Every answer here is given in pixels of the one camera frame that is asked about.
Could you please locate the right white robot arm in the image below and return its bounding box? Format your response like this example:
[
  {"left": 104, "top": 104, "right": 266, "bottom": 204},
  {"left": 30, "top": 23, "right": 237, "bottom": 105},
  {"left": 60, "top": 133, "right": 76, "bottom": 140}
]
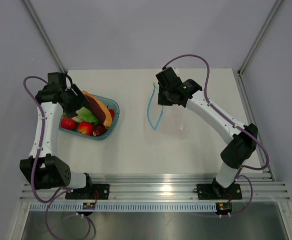
[{"left": 156, "top": 67, "right": 258, "bottom": 199}]

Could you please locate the green toy lettuce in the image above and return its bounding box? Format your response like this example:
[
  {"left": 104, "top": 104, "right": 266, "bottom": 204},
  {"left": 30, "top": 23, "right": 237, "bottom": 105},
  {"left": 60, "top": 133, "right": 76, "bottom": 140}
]
[{"left": 72, "top": 107, "right": 99, "bottom": 126}]

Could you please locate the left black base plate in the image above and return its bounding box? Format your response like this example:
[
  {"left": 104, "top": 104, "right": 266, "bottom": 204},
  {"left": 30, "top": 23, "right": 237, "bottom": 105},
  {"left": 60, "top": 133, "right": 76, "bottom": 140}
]
[{"left": 65, "top": 183, "right": 110, "bottom": 200}]

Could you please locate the red toy tomato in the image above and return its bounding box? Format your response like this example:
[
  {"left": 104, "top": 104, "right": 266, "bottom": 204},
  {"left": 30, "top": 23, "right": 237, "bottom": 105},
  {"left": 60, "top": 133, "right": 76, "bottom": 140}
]
[{"left": 60, "top": 117, "right": 77, "bottom": 131}]

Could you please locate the red toy apple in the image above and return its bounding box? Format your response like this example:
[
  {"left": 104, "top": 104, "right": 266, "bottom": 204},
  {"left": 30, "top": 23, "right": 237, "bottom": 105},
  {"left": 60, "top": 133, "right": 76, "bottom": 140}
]
[{"left": 77, "top": 121, "right": 94, "bottom": 136}]

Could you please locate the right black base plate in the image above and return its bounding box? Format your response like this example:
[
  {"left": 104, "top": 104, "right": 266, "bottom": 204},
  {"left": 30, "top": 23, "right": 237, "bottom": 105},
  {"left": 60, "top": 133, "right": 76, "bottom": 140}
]
[{"left": 193, "top": 183, "right": 243, "bottom": 200}]

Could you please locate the teal plastic food container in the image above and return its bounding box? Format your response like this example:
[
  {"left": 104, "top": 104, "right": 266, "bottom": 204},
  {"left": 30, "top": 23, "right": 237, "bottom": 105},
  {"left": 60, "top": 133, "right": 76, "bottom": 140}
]
[{"left": 59, "top": 91, "right": 120, "bottom": 141}]

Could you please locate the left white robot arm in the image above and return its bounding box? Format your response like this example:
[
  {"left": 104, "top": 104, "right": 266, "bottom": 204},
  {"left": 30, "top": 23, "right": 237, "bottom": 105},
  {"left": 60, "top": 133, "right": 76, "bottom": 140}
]
[{"left": 19, "top": 72, "right": 94, "bottom": 203}]

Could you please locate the orange toy pepper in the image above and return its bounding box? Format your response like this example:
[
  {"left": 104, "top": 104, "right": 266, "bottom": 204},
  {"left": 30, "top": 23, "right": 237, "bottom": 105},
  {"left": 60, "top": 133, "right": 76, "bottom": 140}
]
[{"left": 109, "top": 109, "right": 115, "bottom": 120}]

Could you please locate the clear zip top bag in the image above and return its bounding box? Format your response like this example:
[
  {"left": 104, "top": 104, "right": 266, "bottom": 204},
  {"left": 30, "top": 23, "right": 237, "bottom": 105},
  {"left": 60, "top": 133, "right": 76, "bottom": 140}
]
[{"left": 146, "top": 83, "right": 189, "bottom": 140}]

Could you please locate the white slotted cable duct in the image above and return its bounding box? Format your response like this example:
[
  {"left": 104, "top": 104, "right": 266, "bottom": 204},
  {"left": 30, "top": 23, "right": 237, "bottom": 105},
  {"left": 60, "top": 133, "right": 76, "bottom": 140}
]
[{"left": 30, "top": 202, "right": 218, "bottom": 213}]

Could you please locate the aluminium rail frame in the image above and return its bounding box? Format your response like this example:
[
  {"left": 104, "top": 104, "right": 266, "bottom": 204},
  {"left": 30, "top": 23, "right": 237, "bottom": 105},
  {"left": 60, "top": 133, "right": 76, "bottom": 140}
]
[{"left": 19, "top": 173, "right": 290, "bottom": 203}]

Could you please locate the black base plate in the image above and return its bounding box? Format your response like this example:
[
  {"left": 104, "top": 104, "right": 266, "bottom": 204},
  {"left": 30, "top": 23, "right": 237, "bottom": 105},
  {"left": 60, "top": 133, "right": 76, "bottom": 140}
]
[
  {"left": 193, "top": 183, "right": 243, "bottom": 200},
  {"left": 65, "top": 183, "right": 110, "bottom": 200}
]

